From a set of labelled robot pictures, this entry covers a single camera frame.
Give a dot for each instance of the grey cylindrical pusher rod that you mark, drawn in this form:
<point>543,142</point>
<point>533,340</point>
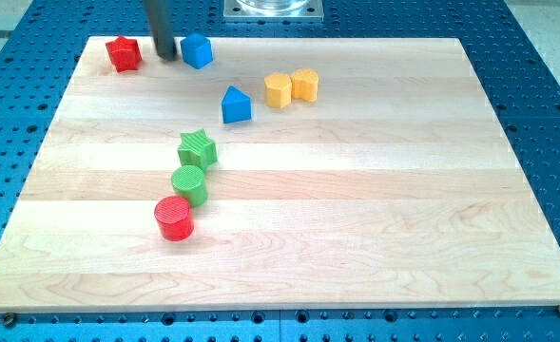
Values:
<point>159,19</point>

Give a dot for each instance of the blue cube block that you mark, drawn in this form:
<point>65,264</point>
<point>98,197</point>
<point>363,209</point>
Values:
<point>196,50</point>

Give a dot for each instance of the yellow hexagon block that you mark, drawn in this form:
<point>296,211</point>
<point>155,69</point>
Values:
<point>278,90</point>

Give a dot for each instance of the red star block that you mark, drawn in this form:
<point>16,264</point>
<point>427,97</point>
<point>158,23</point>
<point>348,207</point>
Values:
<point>124,53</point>

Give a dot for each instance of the blue triangle block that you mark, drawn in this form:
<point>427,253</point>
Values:
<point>236,106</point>

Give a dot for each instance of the green star block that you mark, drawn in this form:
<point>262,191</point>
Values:
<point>197,149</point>

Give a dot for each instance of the yellow heart block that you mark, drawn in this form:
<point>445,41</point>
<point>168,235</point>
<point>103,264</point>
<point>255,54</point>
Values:
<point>305,84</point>

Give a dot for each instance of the green cylinder block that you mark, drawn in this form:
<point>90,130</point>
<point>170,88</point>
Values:
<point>188,181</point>

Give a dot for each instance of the red cylinder block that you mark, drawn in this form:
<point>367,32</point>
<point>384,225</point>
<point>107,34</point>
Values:
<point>174,218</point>

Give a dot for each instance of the wooden board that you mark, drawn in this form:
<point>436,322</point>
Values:
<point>396,188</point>

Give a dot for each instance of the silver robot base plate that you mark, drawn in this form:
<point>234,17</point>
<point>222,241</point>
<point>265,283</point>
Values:
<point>272,10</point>

